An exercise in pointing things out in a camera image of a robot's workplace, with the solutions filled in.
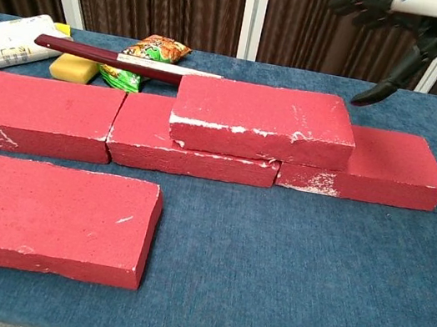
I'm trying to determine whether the red foam brick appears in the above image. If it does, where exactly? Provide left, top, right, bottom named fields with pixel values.
left=164, top=67, right=365, bottom=179
left=0, top=69, right=128, bottom=173
left=0, top=154, right=168, bottom=297
left=103, top=86, right=290, bottom=194
left=273, top=113, right=437, bottom=216

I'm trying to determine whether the blue tablecloth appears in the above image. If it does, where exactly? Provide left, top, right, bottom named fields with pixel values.
left=0, top=13, right=437, bottom=327

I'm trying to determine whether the white wet wipes pack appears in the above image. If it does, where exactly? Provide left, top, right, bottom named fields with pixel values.
left=0, top=6, right=75, bottom=84

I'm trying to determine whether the yellow sponge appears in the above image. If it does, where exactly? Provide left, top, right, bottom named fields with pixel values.
left=48, top=50, right=101, bottom=88

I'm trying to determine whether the green orange snack bag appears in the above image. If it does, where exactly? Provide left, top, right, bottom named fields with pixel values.
left=94, top=25, right=194, bottom=103

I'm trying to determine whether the dark red folding fan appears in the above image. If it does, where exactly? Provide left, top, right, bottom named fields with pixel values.
left=30, top=30, right=225, bottom=93

